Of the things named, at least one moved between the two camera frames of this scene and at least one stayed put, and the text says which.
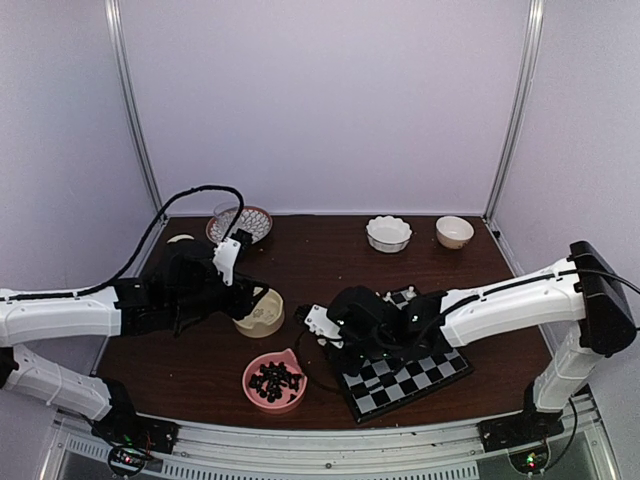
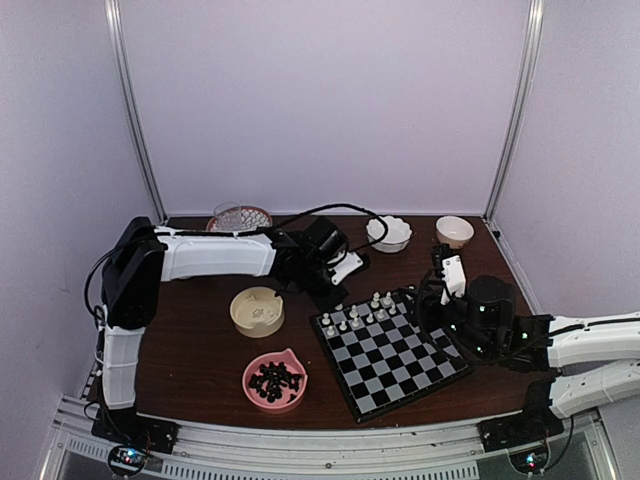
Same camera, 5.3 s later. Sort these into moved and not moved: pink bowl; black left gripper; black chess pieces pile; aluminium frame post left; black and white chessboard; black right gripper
Moved: black right gripper; black left gripper
Not moved: black and white chessboard; black chess pieces pile; aluminium frame post left; pink bowl
